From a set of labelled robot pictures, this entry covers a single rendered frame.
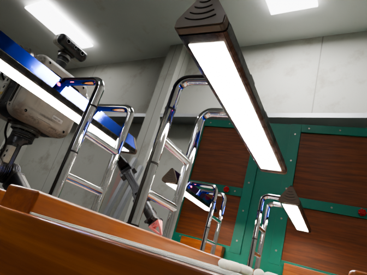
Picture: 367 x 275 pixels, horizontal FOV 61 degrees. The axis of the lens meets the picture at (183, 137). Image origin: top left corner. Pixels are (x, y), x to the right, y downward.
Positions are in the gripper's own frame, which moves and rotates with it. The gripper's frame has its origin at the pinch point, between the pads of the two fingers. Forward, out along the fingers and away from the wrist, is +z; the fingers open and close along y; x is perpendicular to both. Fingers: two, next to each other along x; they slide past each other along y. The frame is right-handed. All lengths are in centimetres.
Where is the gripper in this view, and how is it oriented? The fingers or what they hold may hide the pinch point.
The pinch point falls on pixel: (160, 233)
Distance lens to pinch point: 168.6
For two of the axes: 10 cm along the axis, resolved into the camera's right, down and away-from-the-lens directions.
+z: 4.8, 6.5, -5.9
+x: -7.8, 6.3, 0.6
